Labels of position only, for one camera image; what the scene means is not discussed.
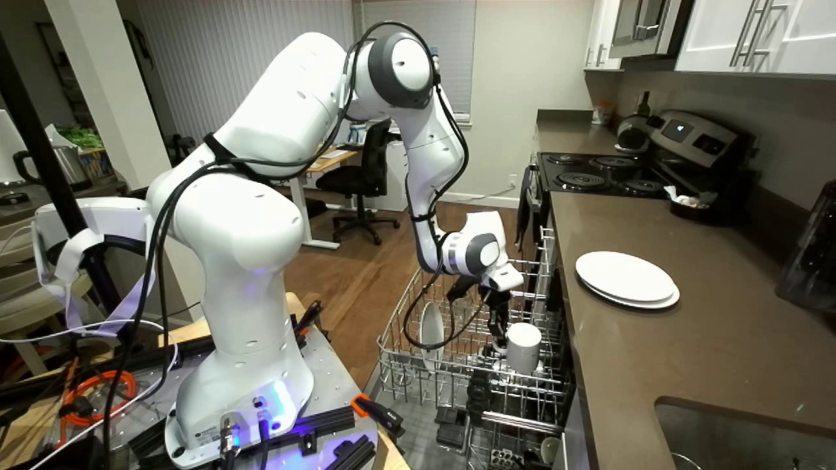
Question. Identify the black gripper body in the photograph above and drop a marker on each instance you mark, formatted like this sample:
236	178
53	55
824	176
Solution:
476	299

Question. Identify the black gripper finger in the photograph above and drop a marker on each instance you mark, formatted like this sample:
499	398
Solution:
497	314
457	289

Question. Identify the white ceramic mug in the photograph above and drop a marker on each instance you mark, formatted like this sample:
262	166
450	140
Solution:
523	342

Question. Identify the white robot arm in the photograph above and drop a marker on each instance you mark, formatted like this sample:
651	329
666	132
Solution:
222	204

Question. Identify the white plate in rack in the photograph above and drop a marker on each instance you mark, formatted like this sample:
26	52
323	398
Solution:
432	332

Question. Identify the stacked white plates on counter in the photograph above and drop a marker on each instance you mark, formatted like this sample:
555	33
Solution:
628	280

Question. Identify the black office chair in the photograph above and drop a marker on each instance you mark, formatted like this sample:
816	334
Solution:
360	180

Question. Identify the black stove top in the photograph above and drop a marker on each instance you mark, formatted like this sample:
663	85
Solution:
602	173

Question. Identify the wooden standing desk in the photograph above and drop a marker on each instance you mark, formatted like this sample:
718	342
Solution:
306	180

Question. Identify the dark kettle on stove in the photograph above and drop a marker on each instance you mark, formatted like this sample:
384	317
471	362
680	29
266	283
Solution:
633	132

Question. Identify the steel kitchen sink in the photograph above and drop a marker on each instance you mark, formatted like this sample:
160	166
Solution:
705	436

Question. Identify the black toaster oven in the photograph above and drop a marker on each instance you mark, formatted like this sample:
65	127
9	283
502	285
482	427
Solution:
704	157

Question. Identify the black appliance at right edge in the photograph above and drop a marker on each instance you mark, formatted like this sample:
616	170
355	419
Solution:
811	272

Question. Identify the white upper cabinets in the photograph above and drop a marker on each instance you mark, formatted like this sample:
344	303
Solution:
760	38

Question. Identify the wire dishwasher upper rack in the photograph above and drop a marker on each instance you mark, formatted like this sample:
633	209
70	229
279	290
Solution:
471	372

